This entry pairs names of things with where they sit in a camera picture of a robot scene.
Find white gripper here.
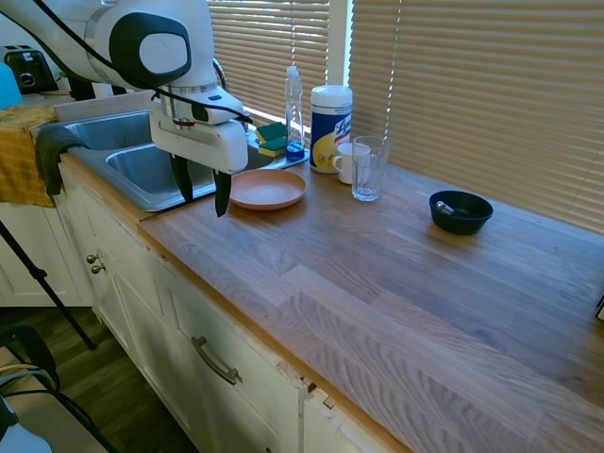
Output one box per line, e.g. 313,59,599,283
149,96,249,219

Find orange plate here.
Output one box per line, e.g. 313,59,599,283
227,169,309,211

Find stainless steel double sink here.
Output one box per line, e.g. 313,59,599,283
59,108,312,213

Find white mug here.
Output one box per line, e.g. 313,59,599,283
330,142,372,186

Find yellow green sponge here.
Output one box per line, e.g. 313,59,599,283
255,122,288,143
257,136,290,159

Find clear bottle with blue liquid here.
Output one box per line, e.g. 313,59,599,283
283,65,306,163

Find white kitchen cabinet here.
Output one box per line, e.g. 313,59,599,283
0,158,364,453

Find Lysol wipes canister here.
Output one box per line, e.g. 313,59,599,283
309,84,355,175

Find medium beige window blind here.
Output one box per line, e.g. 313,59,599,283
207,0,331,124

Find grey cloth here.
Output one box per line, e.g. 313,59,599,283
34,123,92,197

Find black container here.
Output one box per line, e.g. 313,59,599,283
68,76,95,102

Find clear glass tumbler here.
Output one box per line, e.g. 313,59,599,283
350,135,393,204

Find yellow towel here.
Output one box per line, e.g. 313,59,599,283
0,104,60,210

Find black tripod leg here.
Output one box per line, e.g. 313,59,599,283
0,218,98,352

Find black toaster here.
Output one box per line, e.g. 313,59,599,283
1,43,60,95

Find light blue plastic object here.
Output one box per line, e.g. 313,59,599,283
0,61,25,111

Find dark blue bowl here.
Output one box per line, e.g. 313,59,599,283
428,189,495,237

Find white rounded object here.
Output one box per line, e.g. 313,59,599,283
0,393,54,453

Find wide beige window blind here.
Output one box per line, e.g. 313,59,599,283
348,0,604,235

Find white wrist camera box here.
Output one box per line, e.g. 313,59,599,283
191,89,247,126

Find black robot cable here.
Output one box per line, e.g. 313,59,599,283
31,0,254,126

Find metal drawer handle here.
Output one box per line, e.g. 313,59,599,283
190,335,243,386

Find black looped cables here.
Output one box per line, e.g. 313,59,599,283
0,322,120,453

